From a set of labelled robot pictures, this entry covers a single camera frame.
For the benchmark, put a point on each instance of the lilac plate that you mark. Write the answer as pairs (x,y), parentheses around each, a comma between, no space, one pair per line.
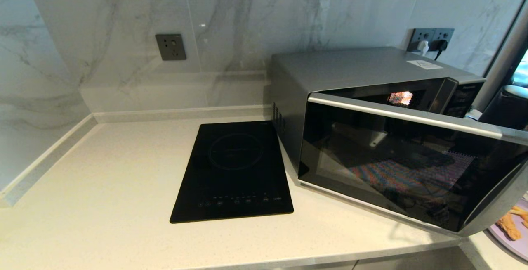
(505,246)

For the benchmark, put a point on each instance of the black induction cooktop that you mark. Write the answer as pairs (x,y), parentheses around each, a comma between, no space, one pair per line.
(235,171)

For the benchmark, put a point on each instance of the grey cabinet door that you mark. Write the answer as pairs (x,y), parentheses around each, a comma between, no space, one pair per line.
(330,266)
(412,262)

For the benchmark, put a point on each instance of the white paper sticker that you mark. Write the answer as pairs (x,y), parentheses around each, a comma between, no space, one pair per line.
(424,65)

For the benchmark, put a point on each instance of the white power plug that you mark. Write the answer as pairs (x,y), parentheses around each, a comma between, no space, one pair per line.
(423,48)

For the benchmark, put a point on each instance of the black power plug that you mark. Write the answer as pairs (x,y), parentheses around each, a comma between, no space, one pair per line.
(441,46)

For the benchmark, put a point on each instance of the black kettle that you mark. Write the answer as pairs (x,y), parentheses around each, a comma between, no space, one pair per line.
(507,109)

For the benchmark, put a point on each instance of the fried chicken piece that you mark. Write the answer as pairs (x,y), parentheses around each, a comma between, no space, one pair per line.
(508,225)

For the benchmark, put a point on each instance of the french fry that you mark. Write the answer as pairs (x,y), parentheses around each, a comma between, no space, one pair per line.
(520,211)
(525,221)

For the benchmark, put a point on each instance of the dark grey wall socket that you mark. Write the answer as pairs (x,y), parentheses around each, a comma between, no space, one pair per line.
(170,47)
(415,35)
(448,34)

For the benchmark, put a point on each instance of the dark window frame post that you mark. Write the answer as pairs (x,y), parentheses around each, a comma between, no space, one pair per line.
(505,55)

